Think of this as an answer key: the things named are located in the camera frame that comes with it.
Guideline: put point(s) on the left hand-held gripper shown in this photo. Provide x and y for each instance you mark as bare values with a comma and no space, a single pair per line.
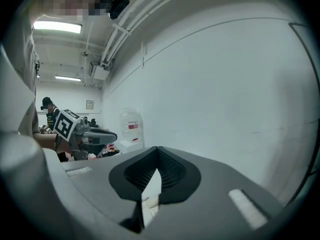
63,125

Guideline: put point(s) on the white water dispenser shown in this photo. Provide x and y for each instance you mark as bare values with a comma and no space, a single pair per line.
131,146

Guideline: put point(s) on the short ceiling light panel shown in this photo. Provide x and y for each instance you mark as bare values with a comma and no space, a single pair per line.
68,78

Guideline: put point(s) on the clear water dispenser bottle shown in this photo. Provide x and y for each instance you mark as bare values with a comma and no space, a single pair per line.
130,124

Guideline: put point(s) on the white ceiling air conditioner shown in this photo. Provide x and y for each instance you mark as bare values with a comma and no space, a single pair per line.
100,71

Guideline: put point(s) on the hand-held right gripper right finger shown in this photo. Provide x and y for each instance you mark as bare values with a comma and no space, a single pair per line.
215,184

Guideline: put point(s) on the long ceiling light panel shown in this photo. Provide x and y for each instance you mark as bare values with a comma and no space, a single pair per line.
57,27

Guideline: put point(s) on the red and white clutter pile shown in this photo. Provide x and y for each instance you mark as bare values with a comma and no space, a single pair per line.
110,150

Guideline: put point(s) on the white ceiling pipes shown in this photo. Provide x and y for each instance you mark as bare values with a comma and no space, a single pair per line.
135,16

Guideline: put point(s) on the framed wall notice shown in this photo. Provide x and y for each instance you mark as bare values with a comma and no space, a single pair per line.
90,104

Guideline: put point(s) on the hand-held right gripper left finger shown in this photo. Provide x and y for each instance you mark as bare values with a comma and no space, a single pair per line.
100,181

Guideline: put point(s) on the person's left forearm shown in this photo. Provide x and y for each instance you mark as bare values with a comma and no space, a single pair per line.
46,140

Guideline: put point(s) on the person's beige shirt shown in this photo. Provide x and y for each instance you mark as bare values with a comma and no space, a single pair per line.
22,79

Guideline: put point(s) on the white telephone base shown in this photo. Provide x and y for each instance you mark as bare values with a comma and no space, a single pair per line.
153,209

